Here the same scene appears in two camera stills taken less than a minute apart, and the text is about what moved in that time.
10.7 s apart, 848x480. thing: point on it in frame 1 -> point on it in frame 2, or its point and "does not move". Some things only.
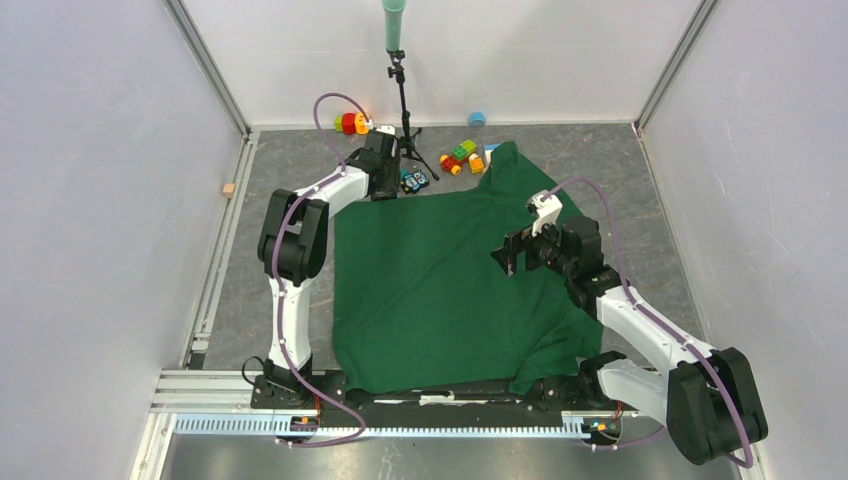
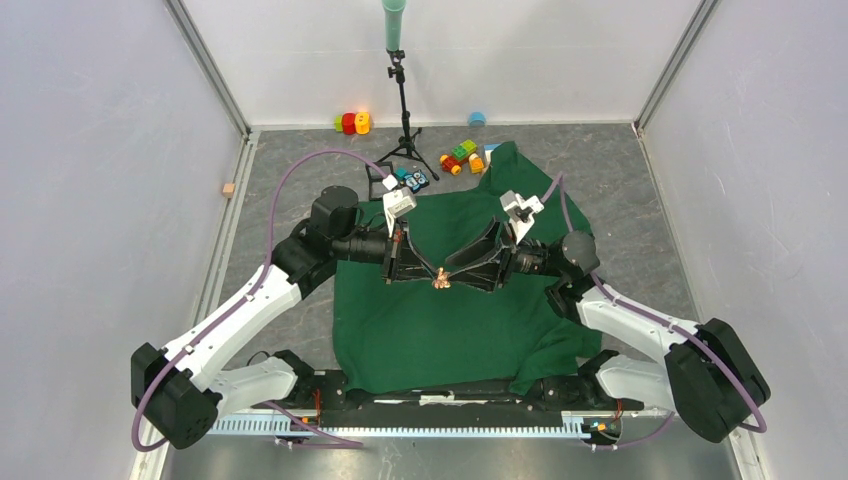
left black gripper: [392, 184] -> [405, 256]
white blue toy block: [488, 148] does not move
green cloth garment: [421, 301] does not move
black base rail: [552, 401] does not move
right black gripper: [515, 242] -> [485, 278]
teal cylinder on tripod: [393, 10] does not move
